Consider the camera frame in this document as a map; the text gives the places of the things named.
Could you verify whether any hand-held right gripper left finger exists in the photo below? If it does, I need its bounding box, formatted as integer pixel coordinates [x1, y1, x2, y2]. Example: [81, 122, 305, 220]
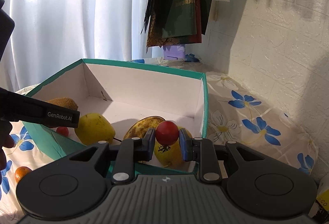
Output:
[68, 128, 156, 184]

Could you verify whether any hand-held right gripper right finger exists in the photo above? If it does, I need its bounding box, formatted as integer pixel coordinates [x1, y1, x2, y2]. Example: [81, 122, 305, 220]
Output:
[179, 128, 260, 184]

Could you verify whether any yellow-green pear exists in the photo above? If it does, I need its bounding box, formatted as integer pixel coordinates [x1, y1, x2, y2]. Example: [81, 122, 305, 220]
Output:
[74, 113, 124, 146]
[154, 126, 193, 168]

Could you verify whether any yellow spotted banana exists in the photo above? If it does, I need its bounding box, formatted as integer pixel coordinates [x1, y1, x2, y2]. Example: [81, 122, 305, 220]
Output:
[123, 116, 165, 165]

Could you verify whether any brown kiwi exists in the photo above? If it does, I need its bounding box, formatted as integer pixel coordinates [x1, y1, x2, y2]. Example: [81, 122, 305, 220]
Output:
[47, 97, 78, 111]

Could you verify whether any teal cardboard box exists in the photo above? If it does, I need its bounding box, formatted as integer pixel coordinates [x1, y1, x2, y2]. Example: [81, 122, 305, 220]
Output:
[22, 58, 208, 175]

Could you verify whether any tangerine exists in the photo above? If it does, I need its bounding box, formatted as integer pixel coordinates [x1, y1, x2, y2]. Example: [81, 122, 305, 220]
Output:
[15, 166, 32, 183]

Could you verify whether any person's left hand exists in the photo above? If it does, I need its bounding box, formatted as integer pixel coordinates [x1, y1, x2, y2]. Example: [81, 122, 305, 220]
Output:
[0, 121, 16, 175]

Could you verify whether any blue floral tablecloth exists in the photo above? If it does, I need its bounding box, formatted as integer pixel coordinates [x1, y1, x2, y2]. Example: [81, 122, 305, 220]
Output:
[0, 57, 320, 214]

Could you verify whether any purple box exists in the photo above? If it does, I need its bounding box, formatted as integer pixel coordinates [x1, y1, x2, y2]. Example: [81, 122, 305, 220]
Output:
[163, 44, 186, 60]

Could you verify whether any red paper bag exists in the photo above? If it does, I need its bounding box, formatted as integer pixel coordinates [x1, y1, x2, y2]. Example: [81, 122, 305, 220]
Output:
[190, 30, 203, 43]

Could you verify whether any white curtain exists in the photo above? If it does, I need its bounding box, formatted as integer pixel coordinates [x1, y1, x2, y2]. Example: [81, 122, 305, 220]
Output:
[0, 0, 165, 92]

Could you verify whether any dark green paper bag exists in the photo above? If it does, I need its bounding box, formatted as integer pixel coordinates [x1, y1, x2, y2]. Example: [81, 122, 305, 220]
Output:
[145, 0, 203, 53]

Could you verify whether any yellow box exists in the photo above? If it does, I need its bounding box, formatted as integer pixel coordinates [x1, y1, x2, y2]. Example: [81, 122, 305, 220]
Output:
[308, 180, 329, 224]

